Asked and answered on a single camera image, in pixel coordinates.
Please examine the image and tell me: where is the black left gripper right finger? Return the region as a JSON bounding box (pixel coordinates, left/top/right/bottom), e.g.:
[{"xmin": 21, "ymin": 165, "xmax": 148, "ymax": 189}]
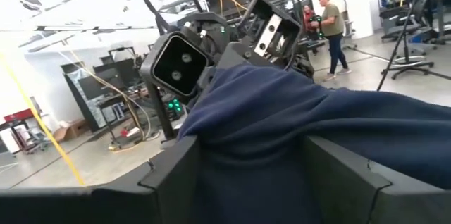
[{"xmin": 304, "ymin": 135, "xmax": 451, "ymax": 224}]

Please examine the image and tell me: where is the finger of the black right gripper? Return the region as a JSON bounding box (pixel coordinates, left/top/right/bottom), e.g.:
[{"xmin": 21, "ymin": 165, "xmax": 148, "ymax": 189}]
[{"xmin": 242, "ymin": 0, "xmax": 302, "ymax": 68}]

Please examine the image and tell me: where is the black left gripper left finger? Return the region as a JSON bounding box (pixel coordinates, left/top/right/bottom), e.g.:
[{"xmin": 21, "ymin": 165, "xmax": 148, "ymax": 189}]
[{"xmin": 0, "ymin": 135, "xmax": 202, "ymax": 224}]

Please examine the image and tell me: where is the dark navy printed garment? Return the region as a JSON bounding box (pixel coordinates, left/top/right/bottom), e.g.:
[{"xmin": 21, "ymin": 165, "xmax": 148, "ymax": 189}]
[{"xmin": 175, "ymin": 62, "xmax": 451, "ymax": 224}]

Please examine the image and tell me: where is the person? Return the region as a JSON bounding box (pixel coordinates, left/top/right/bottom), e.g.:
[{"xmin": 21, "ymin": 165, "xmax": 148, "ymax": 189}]
[
  {"xmin": 318, "ymin": 0, "xmax": 353, "ymax": 82},
  {"xmin": 302, "ymin": 4, "xmax": 320, "ymax": 42}
]

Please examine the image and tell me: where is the black handheld device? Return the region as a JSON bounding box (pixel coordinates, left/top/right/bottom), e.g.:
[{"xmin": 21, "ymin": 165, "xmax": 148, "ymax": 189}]
[{"xmin": 309, "ymin": 14, "xmax": 324, "ymax": 40}]

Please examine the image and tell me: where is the cardboard box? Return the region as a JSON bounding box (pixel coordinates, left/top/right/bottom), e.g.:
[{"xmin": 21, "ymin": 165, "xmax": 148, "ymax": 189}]
[{"xmin": 52, "ymin": 118, "xmax": 88, "ymax": 143}]

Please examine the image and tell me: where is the metal shelving rack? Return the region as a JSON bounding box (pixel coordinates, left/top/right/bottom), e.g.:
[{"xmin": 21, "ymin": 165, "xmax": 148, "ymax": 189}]
[{"xmin": 375, "ymin": 0, "xmax": 451, "ymax": 45}]

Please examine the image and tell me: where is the black workstation desk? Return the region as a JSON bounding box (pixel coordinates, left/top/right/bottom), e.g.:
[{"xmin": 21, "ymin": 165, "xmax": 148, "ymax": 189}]
[{"xmin": 61, "ymin": 46, "xmax": 153, "ymax": 147}]

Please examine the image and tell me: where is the red tool cart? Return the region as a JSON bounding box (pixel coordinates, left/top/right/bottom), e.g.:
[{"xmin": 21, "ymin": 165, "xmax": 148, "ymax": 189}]
[{"xmin": 0, "ymin": 107, "xmax": 49, "ymax": 155}]

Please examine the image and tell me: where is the black tripod pole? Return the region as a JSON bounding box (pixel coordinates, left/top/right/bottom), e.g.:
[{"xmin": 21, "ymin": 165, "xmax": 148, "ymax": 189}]
[{"xmin": 376, "ymin": 0, "xmax": 429, "ymax": 92}]

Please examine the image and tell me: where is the black office chair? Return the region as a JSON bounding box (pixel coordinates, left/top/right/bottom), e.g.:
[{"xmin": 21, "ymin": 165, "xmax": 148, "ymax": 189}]
[{"xmin": 382, "ymin": 0, "xmax": 436, "ymax": 80}]

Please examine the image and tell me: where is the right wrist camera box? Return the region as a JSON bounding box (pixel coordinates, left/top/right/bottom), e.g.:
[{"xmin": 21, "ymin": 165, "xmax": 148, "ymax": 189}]
[{"xmin": 140, "ymin": 30, "xmax": 214, "ymax": 99}]

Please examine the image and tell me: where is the yellow extension cable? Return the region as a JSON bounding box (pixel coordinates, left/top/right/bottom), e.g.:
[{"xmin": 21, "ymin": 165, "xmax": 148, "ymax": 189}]
[{"xmin": 0, "ymin": 53, "xmax": 86, "ymax": 187}]

